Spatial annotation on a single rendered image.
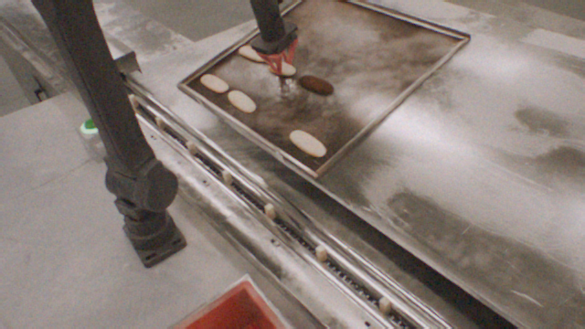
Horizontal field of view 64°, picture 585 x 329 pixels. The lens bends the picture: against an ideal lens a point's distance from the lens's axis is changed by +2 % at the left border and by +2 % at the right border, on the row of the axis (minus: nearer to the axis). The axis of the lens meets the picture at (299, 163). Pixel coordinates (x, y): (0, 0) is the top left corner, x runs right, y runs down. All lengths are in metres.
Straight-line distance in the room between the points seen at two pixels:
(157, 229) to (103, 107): 0.27
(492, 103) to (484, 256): 0.34
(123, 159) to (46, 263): 0.31
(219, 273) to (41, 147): 0.64
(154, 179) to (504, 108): 0.66
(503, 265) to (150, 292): 0.58
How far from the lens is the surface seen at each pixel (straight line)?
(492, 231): 0.81
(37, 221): 1.12
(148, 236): 0.90
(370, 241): 0.87
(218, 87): 1.16
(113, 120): 0.76
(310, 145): 0.93
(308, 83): 1.08
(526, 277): 0.78
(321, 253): 0.80
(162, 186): 0.84
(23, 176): 1.25
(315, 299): 0.76
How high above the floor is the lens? 1.51
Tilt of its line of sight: 42 degrees down
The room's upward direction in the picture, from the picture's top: 7 degrees counter-clockwise
